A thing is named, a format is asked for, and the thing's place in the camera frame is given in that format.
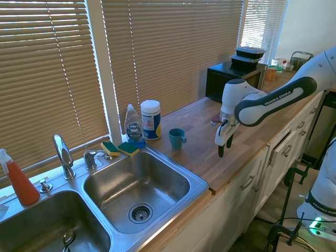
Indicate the stainless steel double sink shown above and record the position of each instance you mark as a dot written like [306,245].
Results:
[147,181]

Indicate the small chrome sink knob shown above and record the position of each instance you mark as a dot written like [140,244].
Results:
[45,186]

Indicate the medium tan window blind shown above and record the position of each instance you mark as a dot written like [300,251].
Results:
[170,52]

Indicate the white wipes canister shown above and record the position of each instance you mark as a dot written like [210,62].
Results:
[151,120]

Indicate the narrow white window blind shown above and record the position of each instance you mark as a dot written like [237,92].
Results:
[262,23]

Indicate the metal drain strainer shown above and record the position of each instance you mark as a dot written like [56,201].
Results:
[140,212]

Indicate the teal ceramic mug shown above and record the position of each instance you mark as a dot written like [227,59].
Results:
[176,140]

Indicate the black dishwasher appliance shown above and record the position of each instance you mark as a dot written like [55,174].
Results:
[325,123]

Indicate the white kitchen cabinet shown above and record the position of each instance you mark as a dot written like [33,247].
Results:
[236,207]

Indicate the clear Dawn dish soap bottle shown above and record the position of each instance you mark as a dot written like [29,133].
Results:
[134,126]

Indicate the chrome sink faucet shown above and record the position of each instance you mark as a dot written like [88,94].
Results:
[64,156]

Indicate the black C-clamp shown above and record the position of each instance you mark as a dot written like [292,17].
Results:
[302,172]
[278,231]

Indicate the white window frame post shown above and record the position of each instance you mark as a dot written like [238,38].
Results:
[105,65]

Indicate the yellow green sponge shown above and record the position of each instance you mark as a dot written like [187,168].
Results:
[128,149]
[110,149]

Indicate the chrome sink stopper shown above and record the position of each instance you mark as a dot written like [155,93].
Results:
[68,236]

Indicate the orange spray bottle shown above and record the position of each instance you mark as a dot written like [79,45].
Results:
[22,185]

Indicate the black microwave oven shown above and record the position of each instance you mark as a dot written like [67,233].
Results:
[216,84]

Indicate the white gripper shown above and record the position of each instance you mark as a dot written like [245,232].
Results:
[223,135]

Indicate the wide tan window blind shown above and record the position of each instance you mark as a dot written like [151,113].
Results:
[44,86]

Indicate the chrome soap dispenser pump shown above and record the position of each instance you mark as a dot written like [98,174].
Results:
[90,160]

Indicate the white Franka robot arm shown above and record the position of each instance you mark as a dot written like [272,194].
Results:
[262,105]

